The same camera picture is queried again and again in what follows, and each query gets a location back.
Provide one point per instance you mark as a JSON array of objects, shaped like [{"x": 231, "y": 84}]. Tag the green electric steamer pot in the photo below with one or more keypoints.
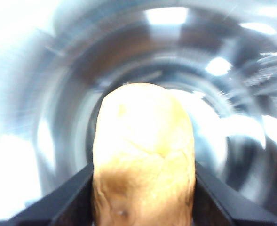
[{"x": 60, "y": 59}]

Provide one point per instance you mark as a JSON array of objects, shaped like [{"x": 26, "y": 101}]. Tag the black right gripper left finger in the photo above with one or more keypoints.
[{"x": 69, "y": 205}]

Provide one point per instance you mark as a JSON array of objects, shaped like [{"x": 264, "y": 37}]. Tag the brown potato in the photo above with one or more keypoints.
[{"x": 143, "y": 159}]

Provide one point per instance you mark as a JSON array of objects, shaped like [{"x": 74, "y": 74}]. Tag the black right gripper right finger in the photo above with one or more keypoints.
[{"x": 217, "y": 204}]

